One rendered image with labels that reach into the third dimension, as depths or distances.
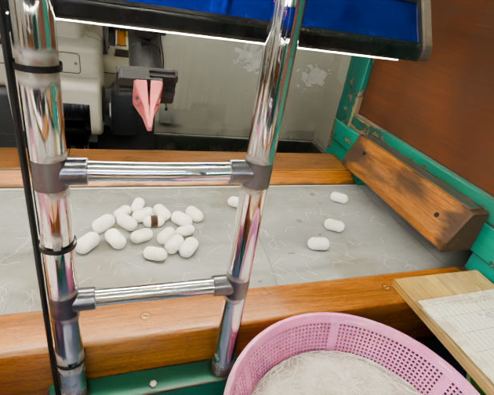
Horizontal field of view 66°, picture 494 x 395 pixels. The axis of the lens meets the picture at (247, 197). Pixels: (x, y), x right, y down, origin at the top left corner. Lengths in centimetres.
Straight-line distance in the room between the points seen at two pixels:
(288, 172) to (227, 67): 187
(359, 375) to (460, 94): 46
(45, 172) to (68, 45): 87
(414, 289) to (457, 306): 5
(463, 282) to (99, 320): 47
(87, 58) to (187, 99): 157
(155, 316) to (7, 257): 23
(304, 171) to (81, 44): 66
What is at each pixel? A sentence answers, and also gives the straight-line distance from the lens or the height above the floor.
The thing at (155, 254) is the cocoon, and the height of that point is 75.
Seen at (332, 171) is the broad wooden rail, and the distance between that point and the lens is 86.
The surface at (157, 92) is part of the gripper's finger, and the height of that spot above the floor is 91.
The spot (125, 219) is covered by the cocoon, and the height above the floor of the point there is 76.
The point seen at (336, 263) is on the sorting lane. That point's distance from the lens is 61.
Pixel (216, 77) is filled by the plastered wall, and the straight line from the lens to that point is 263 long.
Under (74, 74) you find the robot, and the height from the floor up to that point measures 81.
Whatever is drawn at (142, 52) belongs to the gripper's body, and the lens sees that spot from 72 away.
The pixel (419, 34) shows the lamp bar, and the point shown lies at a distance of 51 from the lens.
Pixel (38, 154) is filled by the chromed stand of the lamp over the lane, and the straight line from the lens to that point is 27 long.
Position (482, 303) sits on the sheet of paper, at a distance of 59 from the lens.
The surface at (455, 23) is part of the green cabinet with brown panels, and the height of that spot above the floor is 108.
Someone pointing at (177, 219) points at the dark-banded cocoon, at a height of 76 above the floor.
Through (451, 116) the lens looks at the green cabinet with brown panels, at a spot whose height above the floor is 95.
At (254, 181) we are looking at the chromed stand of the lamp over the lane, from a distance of 30.
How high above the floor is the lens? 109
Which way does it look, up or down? 29 degrees down
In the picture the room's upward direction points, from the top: 10 degrees clockwise
